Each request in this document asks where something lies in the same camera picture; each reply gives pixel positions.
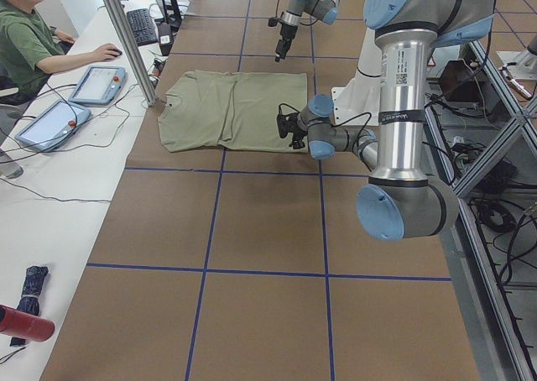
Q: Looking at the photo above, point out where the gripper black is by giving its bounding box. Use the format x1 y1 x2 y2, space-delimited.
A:
288 118 308 149
274 23 298 62

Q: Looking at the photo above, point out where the olive green long-sleeve shirt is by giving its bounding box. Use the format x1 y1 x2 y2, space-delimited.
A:
158 70 308 153

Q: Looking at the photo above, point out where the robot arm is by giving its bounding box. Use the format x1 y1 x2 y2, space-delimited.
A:
277 0 496 240
268 0 341 62

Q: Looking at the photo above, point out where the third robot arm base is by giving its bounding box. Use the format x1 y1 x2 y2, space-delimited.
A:
498 37 536 101

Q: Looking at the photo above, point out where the black power adapter labelled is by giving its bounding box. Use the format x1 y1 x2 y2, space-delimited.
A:
157 23 174 56

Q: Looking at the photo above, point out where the black keyboard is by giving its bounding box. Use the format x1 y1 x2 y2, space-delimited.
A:
126 8 158 46

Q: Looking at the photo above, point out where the far teach pendant tablet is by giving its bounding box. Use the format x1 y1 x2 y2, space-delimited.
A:
68 65 127 106

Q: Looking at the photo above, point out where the teach pendant tablet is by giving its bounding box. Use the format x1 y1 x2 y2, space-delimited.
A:
68 65 127 106
14 100 91 152

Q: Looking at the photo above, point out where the near teach pendant tablet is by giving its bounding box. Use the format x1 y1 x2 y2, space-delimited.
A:
14 100 91 152

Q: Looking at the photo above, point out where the person in green shirt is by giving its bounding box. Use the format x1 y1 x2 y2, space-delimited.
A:
1 0 118 99

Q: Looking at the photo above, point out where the folded dark blue umbrella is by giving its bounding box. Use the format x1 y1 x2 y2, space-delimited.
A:
10 266 49 347

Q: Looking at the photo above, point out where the red cylindrical bottle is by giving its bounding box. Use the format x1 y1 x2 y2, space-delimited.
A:
1 305 55 342

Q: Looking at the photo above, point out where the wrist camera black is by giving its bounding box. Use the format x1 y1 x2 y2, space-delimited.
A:
268 17 280 27
276 113 295 138

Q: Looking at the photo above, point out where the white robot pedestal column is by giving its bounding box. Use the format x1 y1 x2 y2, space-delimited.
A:
357 28 382 79

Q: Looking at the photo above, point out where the brown box under frame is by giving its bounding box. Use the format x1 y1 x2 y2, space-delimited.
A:
439 60 487 104

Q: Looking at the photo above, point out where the aluminium frame post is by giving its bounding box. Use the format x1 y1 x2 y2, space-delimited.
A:
103 0 157 107

